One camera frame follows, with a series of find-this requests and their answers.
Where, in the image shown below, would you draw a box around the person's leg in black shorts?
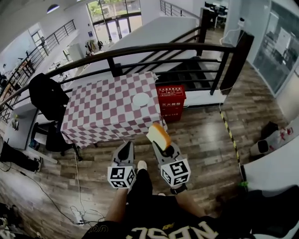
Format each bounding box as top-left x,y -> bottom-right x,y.
125,168 -> 154,222

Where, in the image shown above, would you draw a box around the black jacket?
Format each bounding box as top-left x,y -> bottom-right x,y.
28,72 -> 70,121

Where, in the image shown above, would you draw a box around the person's black shirt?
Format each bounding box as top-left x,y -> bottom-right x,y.
81,195 -> 257,239

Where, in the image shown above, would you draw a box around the black wristwatch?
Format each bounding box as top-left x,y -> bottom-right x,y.
170,184 -> 188,195

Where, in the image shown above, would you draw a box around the red white checkered tablecloth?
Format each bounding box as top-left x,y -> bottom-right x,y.
60,71 -> 168,149

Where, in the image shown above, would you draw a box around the white table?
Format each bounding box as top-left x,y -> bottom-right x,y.
242,141 -> 299,191

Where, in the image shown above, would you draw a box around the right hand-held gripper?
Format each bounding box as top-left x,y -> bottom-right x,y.
151,141 -> 192,189

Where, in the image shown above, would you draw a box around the white round plate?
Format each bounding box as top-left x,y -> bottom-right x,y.
132,92 -> 150,107

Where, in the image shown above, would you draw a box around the yellow black floor tape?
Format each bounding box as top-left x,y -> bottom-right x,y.
220,111 -> 241,164

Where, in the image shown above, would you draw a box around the black bag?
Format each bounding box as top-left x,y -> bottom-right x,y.
260,121 -> 279,140

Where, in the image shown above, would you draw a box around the glass entrance doors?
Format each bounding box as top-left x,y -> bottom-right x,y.
86,0 -> 143,44

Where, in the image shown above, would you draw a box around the person's left forearm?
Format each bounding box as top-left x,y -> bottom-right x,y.
104,186 -> 131,223

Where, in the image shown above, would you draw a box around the black office chair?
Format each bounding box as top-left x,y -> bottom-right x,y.
31,119 -> 83,162

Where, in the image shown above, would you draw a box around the black metal railing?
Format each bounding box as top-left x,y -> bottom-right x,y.
0,26 -> 255,122

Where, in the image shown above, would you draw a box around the person's right forearm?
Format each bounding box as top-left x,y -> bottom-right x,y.
173,188 -> 207,218

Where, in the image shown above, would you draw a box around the white plastic bag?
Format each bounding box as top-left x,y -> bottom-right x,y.
250,127 -> 294,156

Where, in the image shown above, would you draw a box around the white desk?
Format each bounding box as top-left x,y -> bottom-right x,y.
4,102 -> 58,164

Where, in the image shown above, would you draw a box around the white cable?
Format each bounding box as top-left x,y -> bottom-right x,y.
74,151 -> 85,213

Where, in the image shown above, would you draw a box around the black cable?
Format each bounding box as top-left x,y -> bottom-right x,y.
0,161 -> 106,227

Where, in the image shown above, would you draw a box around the white power strip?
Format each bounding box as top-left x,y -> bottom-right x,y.
71,209 -> 85,226

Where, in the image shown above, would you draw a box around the red fire extinguisher box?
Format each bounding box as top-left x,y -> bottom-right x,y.
156,84 -> 187,123

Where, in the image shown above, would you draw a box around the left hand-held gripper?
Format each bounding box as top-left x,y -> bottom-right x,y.
107,141 -> 137,190

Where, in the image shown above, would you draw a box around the slice of bread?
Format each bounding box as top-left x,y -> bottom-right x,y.
146,122 -> 172,151

